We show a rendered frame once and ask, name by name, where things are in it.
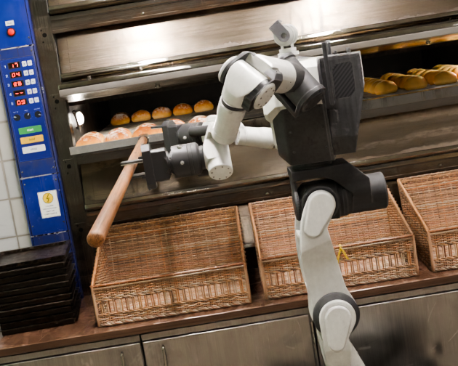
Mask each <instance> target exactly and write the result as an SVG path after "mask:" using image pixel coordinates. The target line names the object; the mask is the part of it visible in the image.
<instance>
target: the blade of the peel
mask: <svg viewBox="0 0 458 366"><path fill-rule="evenodd" d="M148 136H149V142H157V141H161V140H164V137H163V132H162V133H157V134H149V135H148ZM137 142H138V137H131V138H126V139H118V140H113V141H108V142H100V143H95V144H90V145H82V146H77V147H69V150H70V154H71V155H76V154H81V153H89V152H94V151H99V150H107V149H112V148H117V147H126V146H130V145H136V144H137Z"/></svg>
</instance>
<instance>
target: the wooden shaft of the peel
mask: <svg viewBox="0 0 458 366"><path fill-rule="evenodd" d="M147 142H148V140H147V138H146V137H140V139H139V140H138V142H137V144H136V146H135V148H134V149H133V151H132V154H131V155H130V157H129V160H135V159H138V157H140V156H141V155H142V153H141V147H140V146H141V144H142V143H144V145H145V144H147ZM137 164H138V163H136V164H131V165H126V166H125V167H124V169H123V170H122V172H121V174H120V176H119V178H118V179H117V181H116V183H115V185H114V187H113V189H112V190H111V193H110V194H109V196H108V199H107V200H106V202H105V204H104V206H103V208H102V210H101V211H100V213H99V215H98V217H97V219H96V220H95V222H94V224H93V226H92V228H91V229H90V231H89V234H88V235H87V242H88V244H89V245H90V246H92V247H93V248H99V247H100V246H101V245H102V244H103V243H104V241H105V239H106V236H107V234H108V231H109V229H110V228H111V225H112V223H113V220H114V218H115V216H116V213H117V211H118V208H119V206H120V204H121V201H122V199H123V197H124V194H125V192H126V190H127V187H128V186H129V183H130V181H131V179H132V176H133V174H134V171H135V169H136V167H137Z"/></svg>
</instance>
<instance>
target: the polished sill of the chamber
mask: <svg viewBox="0 0 458 366"><path fill-rule="evenodd" d="M455 96H458V85H453V86H445V87H440V88H435V89H426V90H422V91H413V92H409V93H403V94H395V95H390V96H386V97H377V98H372V99H364V100H363V101H362V107H361V111H366V110H375V109H380V108H384V107H392V106H397V105H406V104H411V103H415V102H424V101H429V100H434V99H442V98H447V97H455ZM241 122H242V124H243V125H244V126H247V127H255V128H260V127H267V126H270V122H268V121H267V120H266V119H265V116H260V117H255V118H247V119H243V120H242V121H241ZM163 143H164V140H161V141H157V142H149V144H150V145H159V144H163ZM135 146H136V145H130V146H126V147H117V148H112V149H107V150H99V151H94V152H86V153H81V154H76V158H78V157H83V156H88V155H96V154H101V153H109V152H114V151H119V150H128V149H132V148H135Z"/></svg>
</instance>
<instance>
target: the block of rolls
mask: <svg viewBox="0 0 458 366"><path fill-rule="evenodd" d="M457 79H458V65H436V66H434V67H433V68H432V69H431V70H427V69H417V68H413V69H411V70H408V71H407V72H406V73H405V75H404V74H400V73H386V74H384V75H383V76H382V77H381V78H380V79H377V78H367V77H364V83H365V84H364V90H363V91H364V92H368V93H371V94H376V95H381V94H390V93H394V92H397V90H398V89H405V90H407V91H408V90H415V89H422V88H425V87H427V85H428V84H430V85H434V84H435V85H436V86H439V85H445V84H452V83H456V82H457Z"/></svg>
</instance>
